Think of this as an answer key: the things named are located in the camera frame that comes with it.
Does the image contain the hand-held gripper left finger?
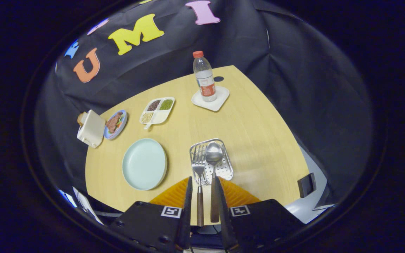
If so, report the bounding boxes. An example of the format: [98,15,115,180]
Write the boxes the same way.
[109,176,193,252]

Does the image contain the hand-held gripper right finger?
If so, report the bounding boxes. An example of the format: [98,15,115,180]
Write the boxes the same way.
[212,176,305,251]

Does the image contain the fork with wooden handle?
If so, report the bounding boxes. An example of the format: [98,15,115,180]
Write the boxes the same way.
[192,145,206,227]

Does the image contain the spoon with wooden handle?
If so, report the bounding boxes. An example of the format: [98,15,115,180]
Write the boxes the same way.
[205,142,224,223]

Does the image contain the perforated metal tray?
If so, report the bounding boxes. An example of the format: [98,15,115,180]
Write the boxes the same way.
[189,138,234,186]

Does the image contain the pale green plate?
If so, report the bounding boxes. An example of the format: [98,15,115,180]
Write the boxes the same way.
[122,138,168,191]

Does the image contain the small black box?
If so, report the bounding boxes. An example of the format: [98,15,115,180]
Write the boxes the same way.
[297,173,317,198]

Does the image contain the white sheet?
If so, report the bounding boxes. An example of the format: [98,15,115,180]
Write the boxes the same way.
[72,187,104,225]

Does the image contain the white divided dish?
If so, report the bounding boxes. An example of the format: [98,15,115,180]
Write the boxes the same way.
[139,97,175,130]

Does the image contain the small blue plate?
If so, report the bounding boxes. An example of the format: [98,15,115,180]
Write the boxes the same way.
[103,109,128,140]

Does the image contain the white square coaster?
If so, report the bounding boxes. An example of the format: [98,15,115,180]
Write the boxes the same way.
[191,86,230,112]

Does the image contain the meat slices with greens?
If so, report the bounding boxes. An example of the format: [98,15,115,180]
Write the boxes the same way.
[106,112,124,134]

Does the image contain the white toaster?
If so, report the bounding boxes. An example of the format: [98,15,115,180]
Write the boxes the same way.
[77,109,107,148]

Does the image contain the black backdrop cloth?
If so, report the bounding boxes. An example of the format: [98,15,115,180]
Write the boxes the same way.
[36,0,373,218]

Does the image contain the clear bottle with red cap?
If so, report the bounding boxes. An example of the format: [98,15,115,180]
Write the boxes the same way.
[193,51,218,102]

